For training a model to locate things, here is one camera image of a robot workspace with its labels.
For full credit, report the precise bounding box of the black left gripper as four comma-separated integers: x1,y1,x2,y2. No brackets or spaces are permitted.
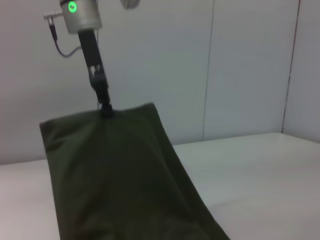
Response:
77,29,114,119

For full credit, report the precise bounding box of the dark green shirt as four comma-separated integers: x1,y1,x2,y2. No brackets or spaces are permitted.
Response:
39,102,231,240

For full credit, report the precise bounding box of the left wrist cable with plug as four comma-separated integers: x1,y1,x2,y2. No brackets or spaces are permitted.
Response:
43,9,84,58

